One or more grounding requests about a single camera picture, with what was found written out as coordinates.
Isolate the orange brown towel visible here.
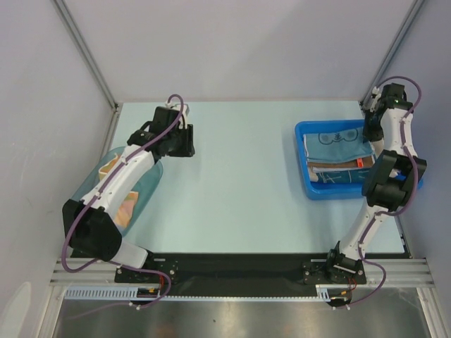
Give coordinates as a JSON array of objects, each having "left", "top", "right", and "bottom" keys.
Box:
[{"left": 307, "top": 156, "right": 375, "bottom": 173}]

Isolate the Doraemon teal beige towel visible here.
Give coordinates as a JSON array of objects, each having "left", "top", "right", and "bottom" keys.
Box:
[{"left": 308, "top": 168, "right": 369, "bottom": 184}]

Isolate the light blue towel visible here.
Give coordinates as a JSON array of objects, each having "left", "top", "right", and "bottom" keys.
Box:
[{"left": 303, "top": 127, "right": 374, "bottom": 163}]

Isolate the peach orange patterned towel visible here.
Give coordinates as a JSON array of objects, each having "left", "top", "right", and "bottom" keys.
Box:
[{"left": 98, "top": 154, "right": 139, "bottom": 229}]

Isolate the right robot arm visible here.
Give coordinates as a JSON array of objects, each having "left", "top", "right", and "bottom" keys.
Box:
[{"left": 324, "top": 77, "right": 427, "bottom": 284}]

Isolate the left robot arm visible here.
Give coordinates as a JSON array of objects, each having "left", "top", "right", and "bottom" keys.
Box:
[{"left": 61, "top": 103, "right": 195, "bottom": 282}]

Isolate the teal translucent basket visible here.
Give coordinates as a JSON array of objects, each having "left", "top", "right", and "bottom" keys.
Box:
[{"left": 71, "top": 146, "right": 163, "bottom": 236}]

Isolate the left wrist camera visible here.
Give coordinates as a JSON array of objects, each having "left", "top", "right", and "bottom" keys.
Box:
[{"left": 165, "top": 102, "right": 190, "bottom": 130}]

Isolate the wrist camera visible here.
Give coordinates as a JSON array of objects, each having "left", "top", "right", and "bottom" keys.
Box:
[
  {"left": 165, "top": 102, "right": 190, "bottom": 130},
  {"left": 365, "top": 87, "right": 381, "bottom": 112}
]

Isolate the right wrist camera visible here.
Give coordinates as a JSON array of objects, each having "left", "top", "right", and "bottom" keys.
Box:
[{"left": 365, "top": 87, "right": 381, "bottom": 112}]

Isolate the right aluminium frame post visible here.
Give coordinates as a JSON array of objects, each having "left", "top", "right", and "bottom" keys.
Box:
[{"left": 359, "top": 0, "right": 427, "bottom": 106}]

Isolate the aluminium frame post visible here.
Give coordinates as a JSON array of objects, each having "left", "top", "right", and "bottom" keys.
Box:
[
  {"left": 359, "top": 0, "right": 427, "bottom": 106},
  {"left": 51, "top": 0, "right": 118, "bottom": 111}
]

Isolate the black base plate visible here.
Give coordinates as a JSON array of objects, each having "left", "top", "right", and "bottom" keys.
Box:
[{"left": 70, "top": 246, "right": 371, "bottom": 299}]

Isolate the aluminium front rail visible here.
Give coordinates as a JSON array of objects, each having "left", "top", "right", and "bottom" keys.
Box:
[{"left": 50, "top": 259, "right": 434, "bottom": 288}]

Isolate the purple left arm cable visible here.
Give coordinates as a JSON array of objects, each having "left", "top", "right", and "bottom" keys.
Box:
[{"left": 60, "top": 94, "right": 185, "bottom": 274}]

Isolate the white cable duct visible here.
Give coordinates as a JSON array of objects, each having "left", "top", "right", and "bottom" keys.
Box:
[{"left": 65, "top": 283, "right": 367, "bottom": 303}]

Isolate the left aluminium frame post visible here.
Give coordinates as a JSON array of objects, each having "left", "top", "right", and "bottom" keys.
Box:
[{"left": 51, "top": 0, "right": 118, "bottom": 111}]

